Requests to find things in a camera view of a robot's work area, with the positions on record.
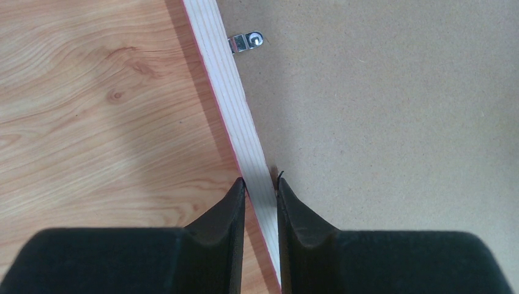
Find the pink picture frame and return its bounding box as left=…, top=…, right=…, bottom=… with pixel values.
left=184, top=1, right=518, bottom=292

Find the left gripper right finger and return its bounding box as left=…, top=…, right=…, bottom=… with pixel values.
left=277, top=176, right=512, bottom=293

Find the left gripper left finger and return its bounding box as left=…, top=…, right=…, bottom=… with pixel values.
left=1, top=178, right=245, bottom=293

